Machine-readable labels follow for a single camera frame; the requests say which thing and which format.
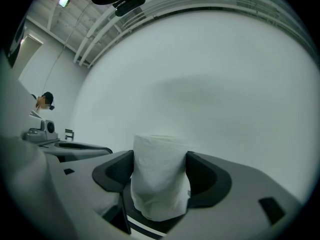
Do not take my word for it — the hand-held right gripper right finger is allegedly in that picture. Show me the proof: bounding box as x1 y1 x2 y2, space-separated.
164 150 305 240

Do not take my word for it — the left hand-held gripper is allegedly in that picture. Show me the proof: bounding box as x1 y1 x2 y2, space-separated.
22 110 113 163

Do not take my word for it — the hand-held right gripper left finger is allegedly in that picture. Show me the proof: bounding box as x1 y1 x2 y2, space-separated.
46 149 135 235

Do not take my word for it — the white toilet paper roll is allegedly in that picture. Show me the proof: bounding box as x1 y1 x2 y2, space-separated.
130 133 192 222

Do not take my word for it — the black head camera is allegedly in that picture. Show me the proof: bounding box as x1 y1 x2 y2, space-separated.
112 0 147 17

